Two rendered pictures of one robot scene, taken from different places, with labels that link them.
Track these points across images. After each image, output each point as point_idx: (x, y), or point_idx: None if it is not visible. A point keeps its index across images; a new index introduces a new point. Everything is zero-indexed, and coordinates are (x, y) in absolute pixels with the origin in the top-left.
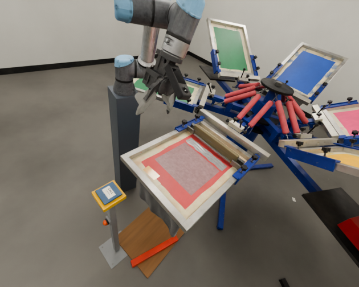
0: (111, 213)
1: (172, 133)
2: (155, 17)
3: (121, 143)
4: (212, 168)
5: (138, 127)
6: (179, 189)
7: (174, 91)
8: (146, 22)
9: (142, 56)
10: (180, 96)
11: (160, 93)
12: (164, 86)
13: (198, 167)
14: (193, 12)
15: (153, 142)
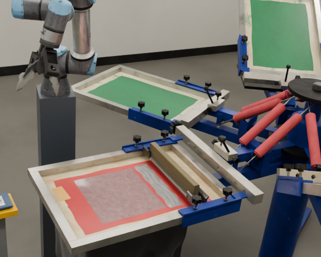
0: None
1: (114, 153)
2: (41, 14)
3: None
4: (156, 202)
5: (73, 146)
6: (89, 215)
7: None
8: (35, 18)
9: (73, 46)
10: (46, 72)
11: (38, 72)
12: (41, 66)
13: (133, 198)
14: (57, 11)
15: (80, 160)
